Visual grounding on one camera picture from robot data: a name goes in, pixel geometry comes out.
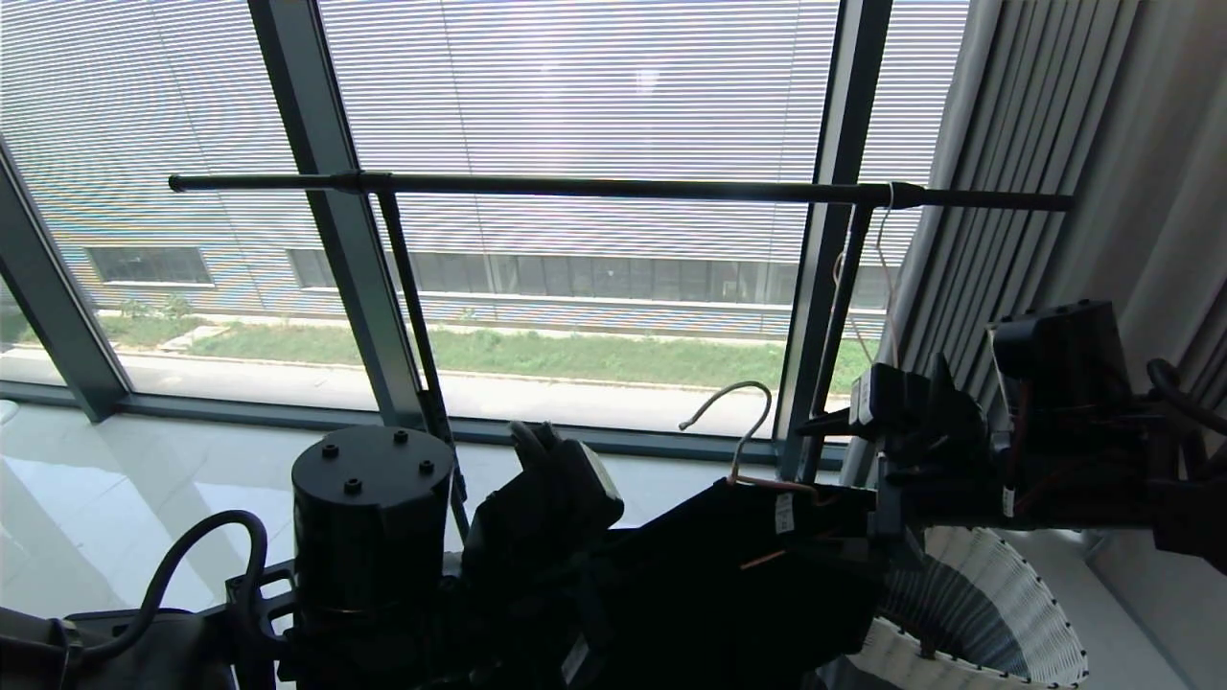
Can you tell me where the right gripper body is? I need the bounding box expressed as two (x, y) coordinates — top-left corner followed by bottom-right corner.
(870, 355), (1000, 568)

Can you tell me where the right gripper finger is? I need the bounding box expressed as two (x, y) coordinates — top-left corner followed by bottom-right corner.
(797, 407), (857, 441)

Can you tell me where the pink clothes hanger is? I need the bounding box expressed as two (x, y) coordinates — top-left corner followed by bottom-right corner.
(831, 181), (900, 371)
(679, 380), (879, 574)

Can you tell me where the black garment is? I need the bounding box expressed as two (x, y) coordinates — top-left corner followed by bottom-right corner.
(460, 477), (889, 690)

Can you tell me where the white laundry basket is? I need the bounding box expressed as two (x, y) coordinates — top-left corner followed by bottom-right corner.
(848, 524), (1092, 690)

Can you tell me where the black clothes rack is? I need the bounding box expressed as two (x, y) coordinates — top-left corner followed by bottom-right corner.
(169, 172), (1076, 540)

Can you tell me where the beige curtain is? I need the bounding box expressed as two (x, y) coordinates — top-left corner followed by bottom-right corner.
(842, 0), (1227, 542)

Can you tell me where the window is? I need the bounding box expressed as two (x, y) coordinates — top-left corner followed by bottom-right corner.
(0, 0), (971, 471)

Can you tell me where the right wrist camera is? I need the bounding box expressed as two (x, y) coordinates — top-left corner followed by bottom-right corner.
(847, 360), (960, 442)

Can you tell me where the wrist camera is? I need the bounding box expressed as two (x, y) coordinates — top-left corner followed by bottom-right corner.
(847, 360), (960, 442)
(508, 421), (626, 538)

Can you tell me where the black cable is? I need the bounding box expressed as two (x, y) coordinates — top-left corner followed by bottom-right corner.
(61, 510), (270, 664)
(1146, 357), (1227, 438)

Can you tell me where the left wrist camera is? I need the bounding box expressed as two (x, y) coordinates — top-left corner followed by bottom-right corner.
(508, 421), (626, 538)

